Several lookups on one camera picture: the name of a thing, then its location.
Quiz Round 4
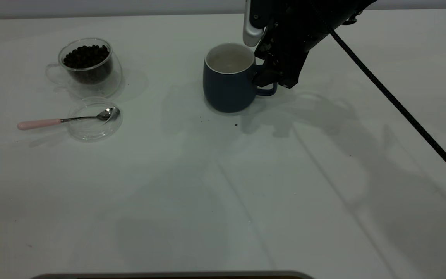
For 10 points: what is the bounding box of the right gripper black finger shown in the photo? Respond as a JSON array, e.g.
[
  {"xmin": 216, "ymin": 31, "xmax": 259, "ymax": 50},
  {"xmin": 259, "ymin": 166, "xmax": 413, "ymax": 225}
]
[
  {"xmin": 278, "ymin": 50, "xmax": 309, "ymax": 89},
  {"xmin": 252, "ymin": 54, "xmax": 278, "ymax": 87}
]

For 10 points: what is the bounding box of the clear glass saucer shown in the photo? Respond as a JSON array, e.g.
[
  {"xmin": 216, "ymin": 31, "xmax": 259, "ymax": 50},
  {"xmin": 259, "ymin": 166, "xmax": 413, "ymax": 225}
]
[{"xmin": 67, "ymin": 96, "xmax": 123, "ymax": 141}]

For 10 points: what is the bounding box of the clear glass cup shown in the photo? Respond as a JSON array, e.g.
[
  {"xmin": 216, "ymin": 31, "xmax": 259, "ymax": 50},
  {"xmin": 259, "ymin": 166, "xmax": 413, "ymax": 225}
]
[{"xmin": 45, "ymin": 37, "xmax": 123, "ymax": 99}]

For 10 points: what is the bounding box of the dark blue ceramic mug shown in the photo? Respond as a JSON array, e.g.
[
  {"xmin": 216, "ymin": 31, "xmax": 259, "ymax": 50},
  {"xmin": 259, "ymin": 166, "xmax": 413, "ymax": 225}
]
[{"xmin": 202, "ymin": 43, "xmax": 278, "ymax": 113}]

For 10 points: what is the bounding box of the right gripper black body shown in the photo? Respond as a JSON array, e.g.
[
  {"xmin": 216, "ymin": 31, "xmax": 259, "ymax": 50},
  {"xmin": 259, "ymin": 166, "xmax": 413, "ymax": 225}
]
[{"xmin": 254, "ymin": 0, "xmax": 363, "ymax": 60}]

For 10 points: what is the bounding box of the black braided cable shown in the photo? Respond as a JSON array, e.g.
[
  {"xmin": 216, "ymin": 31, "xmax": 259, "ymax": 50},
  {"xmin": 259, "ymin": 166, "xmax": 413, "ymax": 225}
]
[{"xmin": 330, "ymin": 30, "xmax": 446, "ymax": 190}]

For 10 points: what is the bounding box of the pink handled metal spoon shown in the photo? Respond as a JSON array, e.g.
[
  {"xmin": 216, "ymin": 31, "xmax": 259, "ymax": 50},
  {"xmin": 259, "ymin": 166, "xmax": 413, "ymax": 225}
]
[{"xmin": 17, "ymin": 107, "xmax": 120, "ymax": 131}]

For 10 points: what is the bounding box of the dark coffee beans pile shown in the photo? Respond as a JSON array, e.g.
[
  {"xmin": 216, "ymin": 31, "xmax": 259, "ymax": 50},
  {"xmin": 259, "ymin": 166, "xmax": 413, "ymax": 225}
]
[{"xmin": 63, "ymin": 45, "xmax": 113, "ymax": 84}]

